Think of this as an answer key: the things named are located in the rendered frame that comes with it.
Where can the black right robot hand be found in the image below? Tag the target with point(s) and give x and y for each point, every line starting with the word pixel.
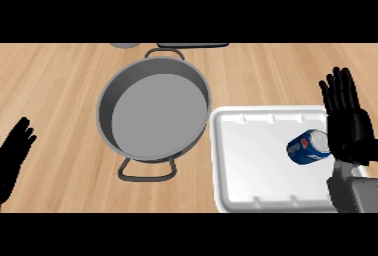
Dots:
pixel 347 126

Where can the white foam tray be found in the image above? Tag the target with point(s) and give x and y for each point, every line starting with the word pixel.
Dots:
pixel 256 166

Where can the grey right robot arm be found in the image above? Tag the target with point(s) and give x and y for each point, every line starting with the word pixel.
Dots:
pixel 353 190

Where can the blue soda can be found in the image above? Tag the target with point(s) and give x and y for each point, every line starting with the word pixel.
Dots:
pixel 306 147

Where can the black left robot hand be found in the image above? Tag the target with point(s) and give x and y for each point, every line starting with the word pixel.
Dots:
pixel 14 159

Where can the dark flat object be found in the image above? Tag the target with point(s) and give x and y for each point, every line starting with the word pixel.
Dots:
pixel 192 44

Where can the grey round object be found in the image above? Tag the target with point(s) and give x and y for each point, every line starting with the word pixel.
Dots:
pixel 125 45

